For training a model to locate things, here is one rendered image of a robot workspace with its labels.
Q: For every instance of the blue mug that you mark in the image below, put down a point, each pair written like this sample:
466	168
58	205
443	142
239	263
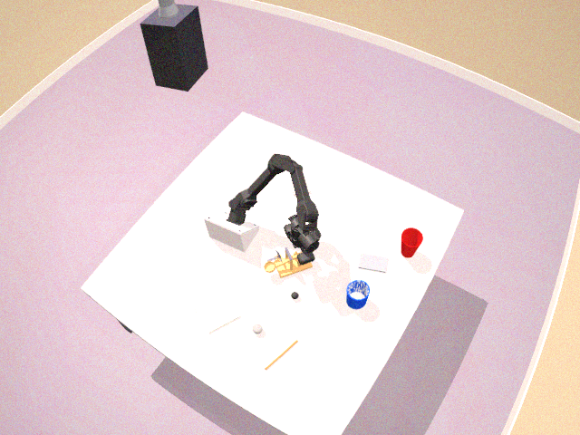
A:
357	294

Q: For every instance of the red cup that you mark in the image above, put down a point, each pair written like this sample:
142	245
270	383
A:
411	239

